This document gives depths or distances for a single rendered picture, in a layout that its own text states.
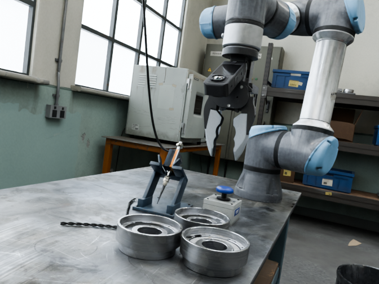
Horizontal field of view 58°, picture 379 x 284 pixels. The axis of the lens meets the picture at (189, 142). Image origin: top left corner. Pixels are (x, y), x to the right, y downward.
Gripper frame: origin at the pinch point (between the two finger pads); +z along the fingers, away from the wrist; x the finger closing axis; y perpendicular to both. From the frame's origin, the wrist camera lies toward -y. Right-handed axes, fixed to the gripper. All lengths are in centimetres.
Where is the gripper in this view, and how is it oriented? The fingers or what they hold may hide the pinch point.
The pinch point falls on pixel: (223, 151)
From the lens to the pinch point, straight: 66.5
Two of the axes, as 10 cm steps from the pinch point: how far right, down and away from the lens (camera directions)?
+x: -9.1, -1.5, 3.8
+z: -1.3, 9.9, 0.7
